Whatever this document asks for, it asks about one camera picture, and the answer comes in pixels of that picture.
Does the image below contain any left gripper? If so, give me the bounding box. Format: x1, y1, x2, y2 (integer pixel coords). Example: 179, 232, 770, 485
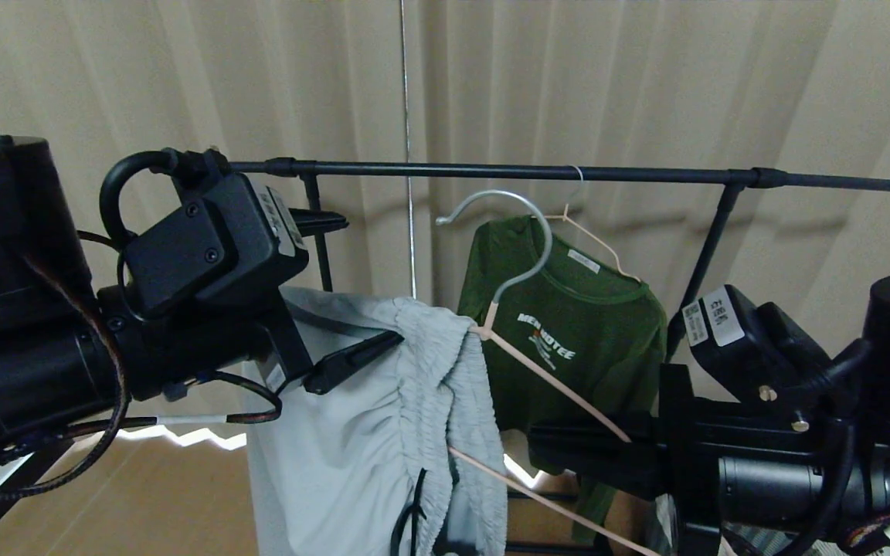
0, 286, 314, 466

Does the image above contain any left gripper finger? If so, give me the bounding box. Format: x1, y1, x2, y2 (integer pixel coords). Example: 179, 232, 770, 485
302, 331, 406, 396
290, 208, 350, 237

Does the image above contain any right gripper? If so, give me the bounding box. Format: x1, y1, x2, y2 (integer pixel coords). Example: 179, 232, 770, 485
657, 363, 882, 556

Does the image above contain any pale grey garment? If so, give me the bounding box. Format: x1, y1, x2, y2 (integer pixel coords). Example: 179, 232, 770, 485
243, 287, 509, 556

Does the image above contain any green long-sleeved shirt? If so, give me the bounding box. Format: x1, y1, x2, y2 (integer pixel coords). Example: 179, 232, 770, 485
457, 215, 668, 541

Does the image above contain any pink clothes hanger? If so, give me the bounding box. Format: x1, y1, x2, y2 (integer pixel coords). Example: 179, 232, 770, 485
436, 189, 662, 556
544, 164, 641, 283

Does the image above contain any white laundry basket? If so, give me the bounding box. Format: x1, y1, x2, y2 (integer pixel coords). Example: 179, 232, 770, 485
646, 494, 840, 556

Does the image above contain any black clothes rack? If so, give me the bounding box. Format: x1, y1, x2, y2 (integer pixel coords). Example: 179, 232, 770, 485
229, 158, 890, 556

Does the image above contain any beige curtain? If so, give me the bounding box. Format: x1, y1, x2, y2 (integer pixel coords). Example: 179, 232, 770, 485
0, 0, 890, 495

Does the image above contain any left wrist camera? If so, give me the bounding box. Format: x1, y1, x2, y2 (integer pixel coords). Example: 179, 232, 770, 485
117, 148, 311, 319

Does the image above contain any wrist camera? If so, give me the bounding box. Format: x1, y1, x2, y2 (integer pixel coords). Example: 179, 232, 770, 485
117, 148, 311, 319
681, 284, 836, 431

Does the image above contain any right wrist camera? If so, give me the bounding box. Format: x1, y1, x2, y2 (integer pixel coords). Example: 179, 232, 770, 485
681, 284, 836, 431

